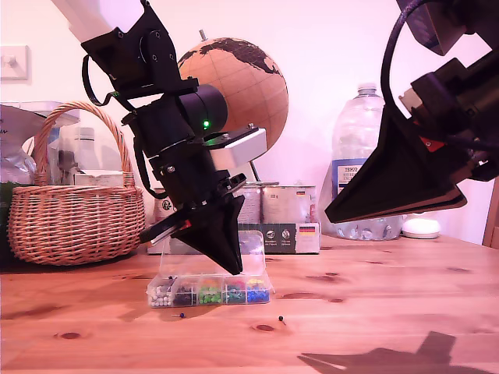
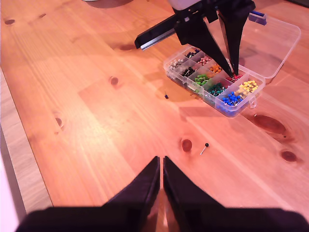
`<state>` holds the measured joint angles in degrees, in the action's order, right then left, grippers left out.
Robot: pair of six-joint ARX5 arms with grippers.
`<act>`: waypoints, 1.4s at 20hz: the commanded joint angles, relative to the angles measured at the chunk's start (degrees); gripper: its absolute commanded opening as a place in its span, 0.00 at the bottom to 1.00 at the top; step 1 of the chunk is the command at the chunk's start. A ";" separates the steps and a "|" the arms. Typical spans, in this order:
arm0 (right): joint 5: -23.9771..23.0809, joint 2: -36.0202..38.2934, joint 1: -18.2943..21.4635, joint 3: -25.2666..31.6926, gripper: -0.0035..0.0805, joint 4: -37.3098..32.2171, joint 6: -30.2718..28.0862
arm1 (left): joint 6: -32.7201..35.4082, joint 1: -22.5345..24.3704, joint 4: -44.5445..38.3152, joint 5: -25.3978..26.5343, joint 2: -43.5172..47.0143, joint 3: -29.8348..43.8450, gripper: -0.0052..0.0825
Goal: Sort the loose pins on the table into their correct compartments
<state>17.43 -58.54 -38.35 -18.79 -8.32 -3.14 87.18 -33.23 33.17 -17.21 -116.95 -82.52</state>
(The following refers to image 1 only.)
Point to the cardboard tray with German flag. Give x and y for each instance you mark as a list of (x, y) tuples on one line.
[(288, 237)]

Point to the silver tin can flag print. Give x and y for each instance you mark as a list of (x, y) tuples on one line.
[(286, 202)]

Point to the white carton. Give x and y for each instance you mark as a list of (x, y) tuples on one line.
[(97, 178)]

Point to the large clear water bottle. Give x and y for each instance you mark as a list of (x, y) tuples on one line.
[(356, 128)]

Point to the gripper white camera box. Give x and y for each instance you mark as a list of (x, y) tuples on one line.
[(245, 150)]

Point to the white plastic bottle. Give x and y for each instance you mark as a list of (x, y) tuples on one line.
[(85, 148)]

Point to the clear plastic pin organizer box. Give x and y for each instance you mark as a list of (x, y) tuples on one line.
[(210, 296)]

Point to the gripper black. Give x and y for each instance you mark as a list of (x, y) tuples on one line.
[(183, 175)]

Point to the blue-headed pin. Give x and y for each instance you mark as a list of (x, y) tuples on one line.
[(182, 315)]

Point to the silver green pet food bag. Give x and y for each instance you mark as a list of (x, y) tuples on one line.
[(13, 156)]

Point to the clear plastic container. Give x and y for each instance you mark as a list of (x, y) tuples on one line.
[(64, 136)]

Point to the black-headed pin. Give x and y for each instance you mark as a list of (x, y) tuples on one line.
[(280, 318)]

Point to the cork globe on metal stand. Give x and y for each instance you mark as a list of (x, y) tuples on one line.
[(253, 85)]

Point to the white wall light switch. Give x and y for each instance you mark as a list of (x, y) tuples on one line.
[(15, 62)]

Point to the gripper grey camera box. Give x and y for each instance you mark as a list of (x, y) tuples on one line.
[(430, 31)]

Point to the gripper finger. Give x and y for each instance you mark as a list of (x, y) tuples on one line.
[(395, 175), (429, 207)]

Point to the small white round camera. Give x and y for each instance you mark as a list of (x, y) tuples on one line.
[(421, 230)]

